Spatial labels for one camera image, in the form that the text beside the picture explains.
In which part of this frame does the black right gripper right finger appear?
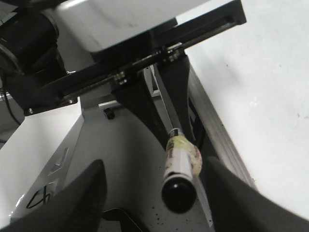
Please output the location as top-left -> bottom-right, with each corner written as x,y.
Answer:
205,157 -> 309,232

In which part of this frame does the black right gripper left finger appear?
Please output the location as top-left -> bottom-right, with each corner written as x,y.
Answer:
2,159 -> 107,232

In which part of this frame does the black and white whiteboard marker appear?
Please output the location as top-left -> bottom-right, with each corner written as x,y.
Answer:
161,128 -> 203,214

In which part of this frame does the black right gripper finger opposite arm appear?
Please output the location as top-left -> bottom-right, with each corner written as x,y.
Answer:
154,54 -> 194,142

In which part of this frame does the black left gripper finger opposite arm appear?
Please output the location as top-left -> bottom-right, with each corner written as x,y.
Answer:
112,79 -> 168,148

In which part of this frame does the white whiteboard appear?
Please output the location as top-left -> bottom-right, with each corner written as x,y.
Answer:
187,0 -> 309,219

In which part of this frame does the grey aluminium whiteboard frame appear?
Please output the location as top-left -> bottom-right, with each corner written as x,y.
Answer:
188,67 -> 257,190

